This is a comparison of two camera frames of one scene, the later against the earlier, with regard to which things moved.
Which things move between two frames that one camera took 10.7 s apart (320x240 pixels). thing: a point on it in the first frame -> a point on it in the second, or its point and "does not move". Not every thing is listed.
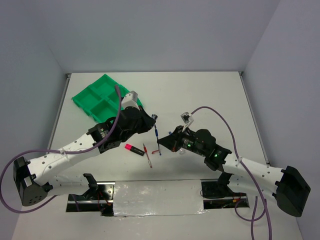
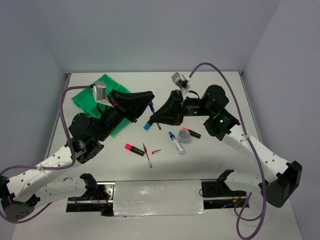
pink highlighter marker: [134, 149] does not move
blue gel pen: [157, 135] -> [152, 108]
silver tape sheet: [158, 198] does not move
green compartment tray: [99, 100] does not move
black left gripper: [148, 122] -> [132, 108]
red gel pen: [146, 151] does not move
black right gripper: [173, 139] -> [170, 113]
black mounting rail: [215, 195] does not move
